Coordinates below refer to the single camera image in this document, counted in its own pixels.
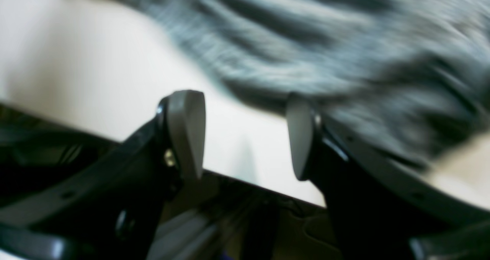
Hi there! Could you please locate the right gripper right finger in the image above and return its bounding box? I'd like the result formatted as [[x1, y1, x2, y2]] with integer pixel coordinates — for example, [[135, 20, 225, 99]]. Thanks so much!
[[286, 93, 489, 260]]

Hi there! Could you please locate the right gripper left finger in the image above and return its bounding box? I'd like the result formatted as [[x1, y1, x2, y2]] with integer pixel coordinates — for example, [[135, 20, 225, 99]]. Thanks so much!
[[1, 90, 206, 260]]

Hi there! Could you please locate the grey t-shirt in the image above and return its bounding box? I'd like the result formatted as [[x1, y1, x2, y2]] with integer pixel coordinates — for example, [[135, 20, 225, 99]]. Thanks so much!
[[115, 0, 489, 165]]

